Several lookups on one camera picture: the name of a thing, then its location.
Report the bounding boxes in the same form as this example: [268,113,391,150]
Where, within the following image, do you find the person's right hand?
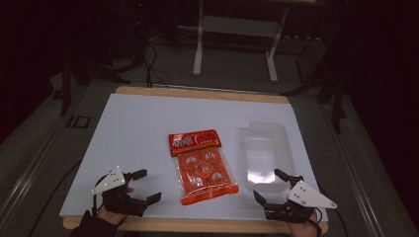
[286,211,319,237]

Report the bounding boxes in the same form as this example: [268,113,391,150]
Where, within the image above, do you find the clear plastic container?
[241,120,296,194]

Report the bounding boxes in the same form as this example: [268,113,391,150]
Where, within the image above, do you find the hand-held gripper black cable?
[29,160,83,237]
[316,185,350,237]

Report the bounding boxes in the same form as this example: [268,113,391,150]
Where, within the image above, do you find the white metal desk frame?
[192,0,292,84]

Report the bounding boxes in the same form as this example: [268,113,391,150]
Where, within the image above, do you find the black floor cable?
[143,41,171,89]

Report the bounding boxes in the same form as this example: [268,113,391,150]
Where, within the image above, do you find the black floor bracket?
[66,115,92,129]

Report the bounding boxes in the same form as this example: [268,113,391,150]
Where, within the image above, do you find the grey metal floor rail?
[319,103,387,237]
[0,122,68,213]

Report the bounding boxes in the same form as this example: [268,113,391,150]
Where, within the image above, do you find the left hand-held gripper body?
[91,165,148,218]

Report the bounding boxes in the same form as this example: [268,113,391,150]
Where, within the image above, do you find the right hand-held gripper black cable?
[316,185,350,237]

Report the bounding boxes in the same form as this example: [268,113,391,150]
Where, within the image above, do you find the left hand-held gripper black cable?
[29,160,83,237]

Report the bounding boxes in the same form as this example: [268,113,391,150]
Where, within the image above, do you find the orange snack packet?
[168,128,240,206]

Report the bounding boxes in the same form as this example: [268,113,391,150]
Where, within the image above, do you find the person's left hand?
[96,204,129,226]

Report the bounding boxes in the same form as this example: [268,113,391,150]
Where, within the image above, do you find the black metal stand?
[58,45,132,117]
[282,29,349,135]

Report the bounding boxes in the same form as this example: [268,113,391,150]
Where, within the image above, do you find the white table sheet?
[58,93,329,222]

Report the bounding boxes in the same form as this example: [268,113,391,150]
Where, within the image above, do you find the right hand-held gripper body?
[264,176,338,224]

